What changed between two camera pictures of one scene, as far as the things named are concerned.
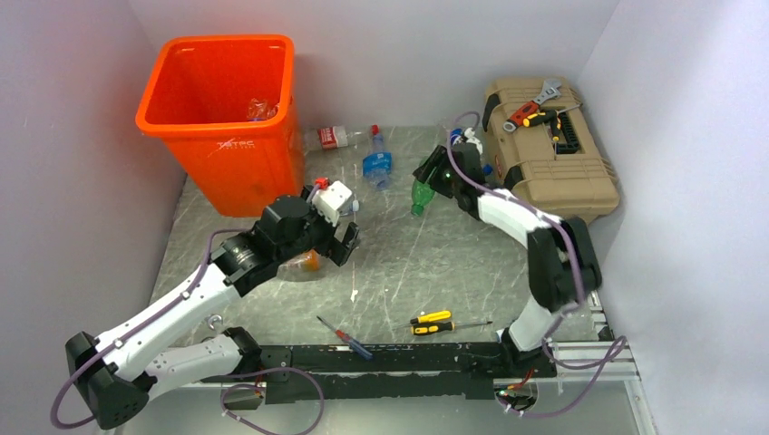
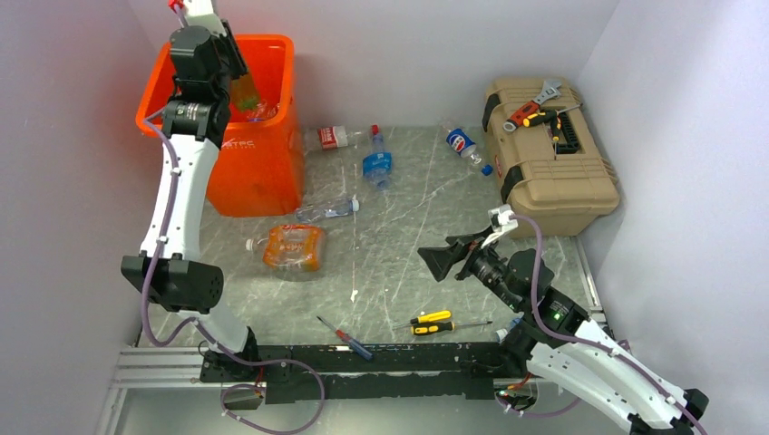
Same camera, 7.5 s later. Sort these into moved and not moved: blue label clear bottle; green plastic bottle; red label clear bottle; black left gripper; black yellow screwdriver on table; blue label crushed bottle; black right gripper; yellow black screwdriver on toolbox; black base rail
Moved: black left gripper; black right gripper; green plastic bottle
Not moved: yellow black screwdriver on toolbox; red label clear bottle; black yellow screwdriver on table; blue label crushed bottle; black base rail; blue label clear bottle
